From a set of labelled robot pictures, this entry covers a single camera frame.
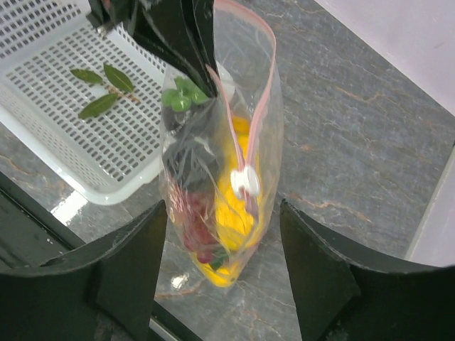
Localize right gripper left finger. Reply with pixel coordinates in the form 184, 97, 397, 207
1, 200, 167, 340

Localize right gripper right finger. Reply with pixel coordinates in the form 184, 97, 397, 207
279, 201, 454, 340

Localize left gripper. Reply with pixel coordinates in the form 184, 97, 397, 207
86, 0, 218, 97

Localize mangosteen with green calyx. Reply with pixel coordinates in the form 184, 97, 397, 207
161, 75, 214, 135

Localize yellow mango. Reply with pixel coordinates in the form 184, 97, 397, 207
213, 115, 266, 253
196, 261, 242, 288

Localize purple grape bunch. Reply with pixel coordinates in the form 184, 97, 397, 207
170, 188, 228, 270

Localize clear zip top bag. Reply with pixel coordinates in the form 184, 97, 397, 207
159, 1, 284, 270

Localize dark mangosteen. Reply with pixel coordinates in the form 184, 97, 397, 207
162, 137, 224, 193

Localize loose green grape leaves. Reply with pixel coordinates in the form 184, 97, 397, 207
70, 63, 139, 120

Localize white plastic basket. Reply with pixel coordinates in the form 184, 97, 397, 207
1, 1, 171, 205

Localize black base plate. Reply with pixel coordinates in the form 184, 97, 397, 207
1, 174, 85, 272

